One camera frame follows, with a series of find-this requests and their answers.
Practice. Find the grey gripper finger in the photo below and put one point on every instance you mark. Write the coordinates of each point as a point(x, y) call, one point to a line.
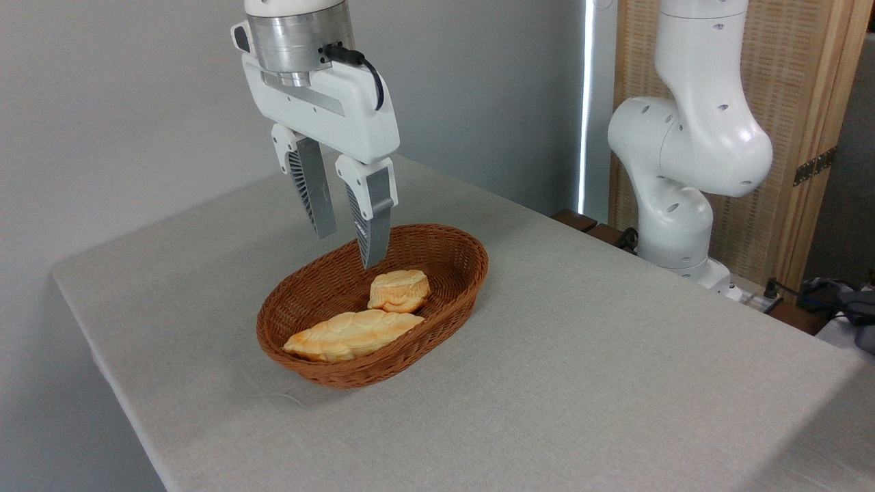
point(374, 219)
point(314, 184)

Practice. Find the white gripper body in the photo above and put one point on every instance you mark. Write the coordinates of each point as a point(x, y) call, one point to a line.
point(342, 109)

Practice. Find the round bread roll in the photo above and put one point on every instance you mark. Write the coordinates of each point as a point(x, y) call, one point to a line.
point(398, 290)

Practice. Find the long braided bread loaf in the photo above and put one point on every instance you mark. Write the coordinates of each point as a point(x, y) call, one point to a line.
point(348, 335)

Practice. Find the brown wicker basket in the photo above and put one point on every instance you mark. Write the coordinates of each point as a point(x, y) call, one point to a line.
point(444, 273)

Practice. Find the dark brown wooden board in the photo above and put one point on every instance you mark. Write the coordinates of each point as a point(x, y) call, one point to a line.
point(581, 222)

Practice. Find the grey tablecloth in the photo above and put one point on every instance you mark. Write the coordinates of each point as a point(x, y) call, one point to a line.
point(581, 383)

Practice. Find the metal screen hinge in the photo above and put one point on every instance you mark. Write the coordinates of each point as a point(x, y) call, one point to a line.
point(813, 166)

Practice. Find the wooden rattan folding screen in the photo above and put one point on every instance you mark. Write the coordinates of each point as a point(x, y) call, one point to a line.
point(800, 82)

